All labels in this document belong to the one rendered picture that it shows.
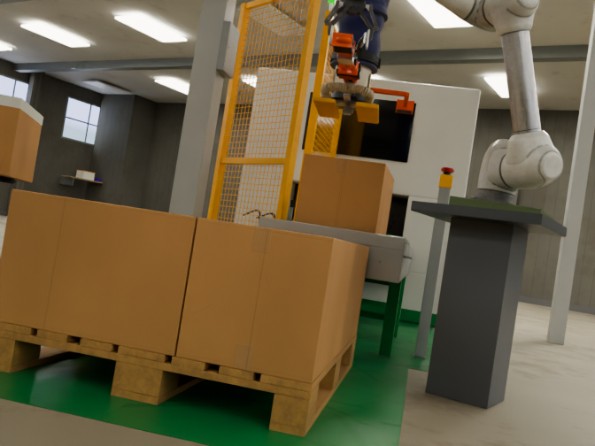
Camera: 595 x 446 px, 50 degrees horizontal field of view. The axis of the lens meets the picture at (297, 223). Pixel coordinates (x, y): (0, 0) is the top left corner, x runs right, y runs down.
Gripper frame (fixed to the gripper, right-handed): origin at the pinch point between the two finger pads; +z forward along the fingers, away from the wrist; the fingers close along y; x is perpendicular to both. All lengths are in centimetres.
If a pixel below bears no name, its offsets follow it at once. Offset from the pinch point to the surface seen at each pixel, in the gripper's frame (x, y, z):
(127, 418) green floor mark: 74, 35, 127
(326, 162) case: -73, 9, 35
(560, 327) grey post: -335, -183, 114
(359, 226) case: -71, -12, 64
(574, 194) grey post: -336, -179, 0
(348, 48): 4.0, -0.6, 2.9
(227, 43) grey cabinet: -138, 85, -36
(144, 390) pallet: 58, 37, 124
